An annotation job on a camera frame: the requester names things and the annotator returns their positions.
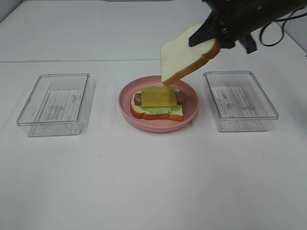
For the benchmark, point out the pink plate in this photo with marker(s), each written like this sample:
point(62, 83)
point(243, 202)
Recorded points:
point(190, 107)

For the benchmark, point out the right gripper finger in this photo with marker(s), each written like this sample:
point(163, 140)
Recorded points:
point(208, 30)

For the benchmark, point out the clear plastic tray left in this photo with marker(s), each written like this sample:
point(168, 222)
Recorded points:
point(58, 105)

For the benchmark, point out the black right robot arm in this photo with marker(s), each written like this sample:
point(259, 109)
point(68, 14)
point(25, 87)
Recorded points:
point(275, 9)

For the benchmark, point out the green toy lettuce leaf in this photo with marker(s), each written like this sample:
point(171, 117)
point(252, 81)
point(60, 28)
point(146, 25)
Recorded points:
point(162, 110)

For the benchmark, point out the long toy bacon strip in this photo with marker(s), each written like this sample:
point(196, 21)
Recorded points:
point(180, 98)

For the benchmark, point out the clear plastic tray right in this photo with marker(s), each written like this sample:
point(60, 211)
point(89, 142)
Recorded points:
point(237, 102)

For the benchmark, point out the yellow toy cheese slice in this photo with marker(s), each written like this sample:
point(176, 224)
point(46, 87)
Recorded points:
point(158, 97)

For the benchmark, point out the clear plastic tray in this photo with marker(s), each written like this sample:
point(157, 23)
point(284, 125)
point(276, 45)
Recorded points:
point(237, 102)
point(58, 105)

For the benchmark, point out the toy bread slice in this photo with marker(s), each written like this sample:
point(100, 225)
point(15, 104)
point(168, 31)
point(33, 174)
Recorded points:
point(138, 113)
point(178, 59)

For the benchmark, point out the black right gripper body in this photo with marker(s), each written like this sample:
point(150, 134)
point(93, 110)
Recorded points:
point(239, 19)

